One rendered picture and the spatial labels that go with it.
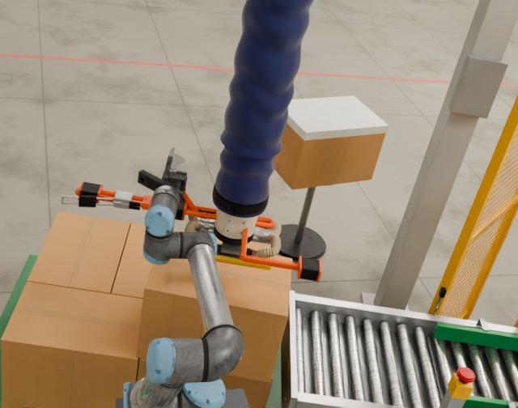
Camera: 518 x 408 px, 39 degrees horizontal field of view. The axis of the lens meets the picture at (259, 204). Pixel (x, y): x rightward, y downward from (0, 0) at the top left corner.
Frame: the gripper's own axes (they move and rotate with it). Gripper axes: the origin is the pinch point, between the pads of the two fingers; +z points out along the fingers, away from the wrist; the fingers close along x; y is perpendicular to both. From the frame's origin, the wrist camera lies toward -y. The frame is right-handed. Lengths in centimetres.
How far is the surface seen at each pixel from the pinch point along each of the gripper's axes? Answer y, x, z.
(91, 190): -31.5, -31.5, 21.2
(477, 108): 139, -6, 118
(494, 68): 140, 16, 118
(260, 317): 45, -67, 4
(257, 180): 32.6, -9.5, 15.6
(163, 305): 4, -71, 5
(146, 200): -9.7, -32.4, 22.7
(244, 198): 28.7, -17.1, 13.4
